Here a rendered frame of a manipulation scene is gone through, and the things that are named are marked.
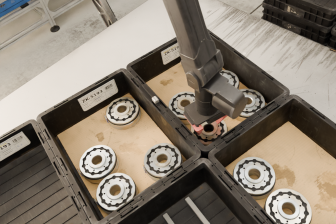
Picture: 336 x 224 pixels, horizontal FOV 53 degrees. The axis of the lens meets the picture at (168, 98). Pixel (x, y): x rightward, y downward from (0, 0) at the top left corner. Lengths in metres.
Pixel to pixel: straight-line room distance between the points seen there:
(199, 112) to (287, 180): 0.28
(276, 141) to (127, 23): 0.92
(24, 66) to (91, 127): 1.76
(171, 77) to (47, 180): 0.49
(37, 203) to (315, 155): 0.75
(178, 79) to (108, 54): 0.45
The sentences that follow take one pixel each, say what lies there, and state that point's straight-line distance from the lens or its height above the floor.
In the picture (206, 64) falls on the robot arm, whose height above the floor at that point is 1.14.
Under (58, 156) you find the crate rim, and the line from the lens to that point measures 0.91.
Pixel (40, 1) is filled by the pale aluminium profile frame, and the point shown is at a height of 0.28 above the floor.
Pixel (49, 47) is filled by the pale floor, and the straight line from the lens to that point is 2.83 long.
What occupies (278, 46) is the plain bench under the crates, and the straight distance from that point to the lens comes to 1.41.
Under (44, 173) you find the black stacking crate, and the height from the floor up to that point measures 0.83.
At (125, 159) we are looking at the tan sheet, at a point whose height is 0.83.
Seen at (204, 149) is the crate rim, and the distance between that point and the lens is 0.83.
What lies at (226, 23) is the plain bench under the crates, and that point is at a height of 0.70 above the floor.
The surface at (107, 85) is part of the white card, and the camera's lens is 1.04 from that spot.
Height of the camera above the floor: 1.64
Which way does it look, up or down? 50 degrees down
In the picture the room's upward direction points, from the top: 12 degrees counter-clockwise
